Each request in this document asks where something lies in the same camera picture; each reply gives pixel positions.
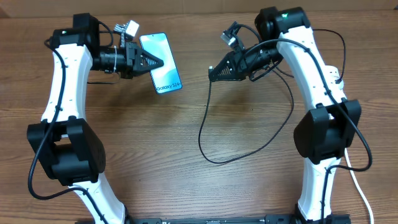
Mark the Galaxy smartphone teal screen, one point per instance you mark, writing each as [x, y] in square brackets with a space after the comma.
[165, 76]

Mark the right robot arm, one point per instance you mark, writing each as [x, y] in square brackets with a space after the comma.
[330, 122]

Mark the white charger plug adapter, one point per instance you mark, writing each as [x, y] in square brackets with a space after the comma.
[337, 83]

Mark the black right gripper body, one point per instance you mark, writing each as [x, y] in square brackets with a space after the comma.
[252, 60]

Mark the white power strip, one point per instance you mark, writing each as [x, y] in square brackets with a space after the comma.
[331, 72]

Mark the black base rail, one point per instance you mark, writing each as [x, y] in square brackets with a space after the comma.
[211, 221]

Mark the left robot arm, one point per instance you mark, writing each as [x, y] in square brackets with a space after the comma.
[65, 146]

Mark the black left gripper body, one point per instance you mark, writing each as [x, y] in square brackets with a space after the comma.
[127, 72]

